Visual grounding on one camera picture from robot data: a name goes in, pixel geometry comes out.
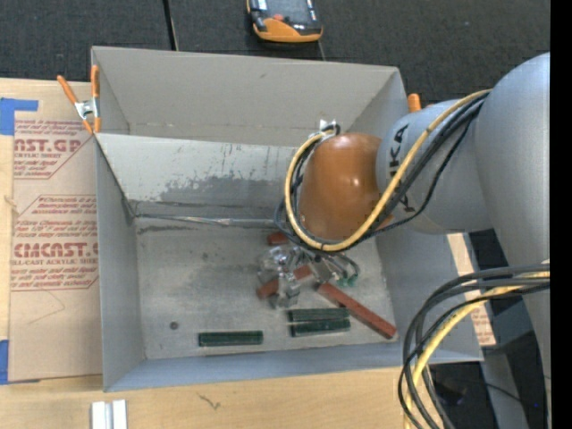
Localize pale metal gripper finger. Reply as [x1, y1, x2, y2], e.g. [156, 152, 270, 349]
[284, 273, 302, 306]
[266, 282, 287, 309]

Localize dark green flat block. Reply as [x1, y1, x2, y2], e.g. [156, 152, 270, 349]
[290, 318, 352, 339]
[286, 307, 351, 324]
[198, 330, 265, 348]

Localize grey metal bin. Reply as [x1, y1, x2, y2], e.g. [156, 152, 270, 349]
[90, 46, 484, 393]

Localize brown cardboard board red print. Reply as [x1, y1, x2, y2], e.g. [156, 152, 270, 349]
[0, 77, 498, 384]

